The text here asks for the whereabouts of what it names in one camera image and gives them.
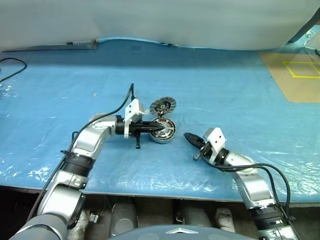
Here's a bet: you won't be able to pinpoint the grey metal rail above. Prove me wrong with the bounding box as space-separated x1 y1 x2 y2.
1 39 99 53

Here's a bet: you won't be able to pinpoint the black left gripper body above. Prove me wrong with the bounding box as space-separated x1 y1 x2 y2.
129 121 146 150

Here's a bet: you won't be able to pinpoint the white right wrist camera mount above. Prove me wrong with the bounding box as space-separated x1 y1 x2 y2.
202 127 228 165

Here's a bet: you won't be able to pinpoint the white backdrop sheet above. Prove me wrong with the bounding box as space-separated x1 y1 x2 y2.
0 0 320 53

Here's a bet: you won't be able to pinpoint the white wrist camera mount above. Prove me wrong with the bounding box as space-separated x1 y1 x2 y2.
123 98 146 140
202 127 228 165

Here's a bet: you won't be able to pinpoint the grey robot torso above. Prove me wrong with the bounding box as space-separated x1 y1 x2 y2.
107 224 222 240

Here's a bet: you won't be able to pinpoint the grey motor housing copper windings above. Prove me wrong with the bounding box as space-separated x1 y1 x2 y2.
149 116 178 145

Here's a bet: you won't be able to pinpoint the thin black loose cable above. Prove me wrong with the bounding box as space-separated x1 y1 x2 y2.
0 57 28 84

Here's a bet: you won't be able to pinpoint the blue-grey metal post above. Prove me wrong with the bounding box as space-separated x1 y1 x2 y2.
287 4 320 44

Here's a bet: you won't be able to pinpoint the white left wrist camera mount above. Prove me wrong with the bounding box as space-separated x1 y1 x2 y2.
123 98 146 140

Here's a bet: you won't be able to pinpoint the brown cardboard sheet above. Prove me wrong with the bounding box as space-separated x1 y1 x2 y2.
258 50 320 104

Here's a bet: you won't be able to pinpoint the blue plastic table sheet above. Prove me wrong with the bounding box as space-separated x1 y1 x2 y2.
0 37 320 202

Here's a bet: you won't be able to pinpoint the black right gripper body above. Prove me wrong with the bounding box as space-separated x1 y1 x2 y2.
192 140 214 162

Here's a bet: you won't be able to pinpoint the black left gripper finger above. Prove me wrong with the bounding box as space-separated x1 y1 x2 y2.
143 121 167 129
144 126 167 133

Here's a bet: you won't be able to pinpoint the round metal rotor disc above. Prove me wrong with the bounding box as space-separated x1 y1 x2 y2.
149 96 178 117

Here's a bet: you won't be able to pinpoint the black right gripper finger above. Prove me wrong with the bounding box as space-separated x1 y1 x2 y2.
183 134 202 149
183 132 204 144

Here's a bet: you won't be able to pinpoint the yellow tape square outline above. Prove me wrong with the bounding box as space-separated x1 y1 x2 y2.
282 60 320 79

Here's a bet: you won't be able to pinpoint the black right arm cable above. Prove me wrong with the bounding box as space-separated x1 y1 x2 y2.
204 159 292 209

